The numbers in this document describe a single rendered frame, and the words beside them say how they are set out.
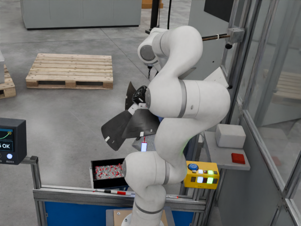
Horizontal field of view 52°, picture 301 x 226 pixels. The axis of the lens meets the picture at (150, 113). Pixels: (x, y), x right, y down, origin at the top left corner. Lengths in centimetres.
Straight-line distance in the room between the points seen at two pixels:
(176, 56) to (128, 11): 677
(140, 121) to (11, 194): 166
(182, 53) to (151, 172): 45
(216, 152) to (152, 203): 96
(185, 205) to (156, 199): 54
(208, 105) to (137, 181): 42
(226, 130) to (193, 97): 133
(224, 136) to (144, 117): 62
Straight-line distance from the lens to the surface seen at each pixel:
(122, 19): 755
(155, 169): 106
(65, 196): 172
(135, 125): 162
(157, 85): 75
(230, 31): 198
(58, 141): 349
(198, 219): 181
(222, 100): 80
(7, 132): 151
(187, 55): 79
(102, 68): 488
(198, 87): 78
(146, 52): 115
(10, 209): 287
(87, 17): 730
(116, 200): 168
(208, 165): 158
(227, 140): 207
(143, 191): 112
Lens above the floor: 205
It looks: 31 degrees down
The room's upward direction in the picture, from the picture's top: 6 degrees clockwise
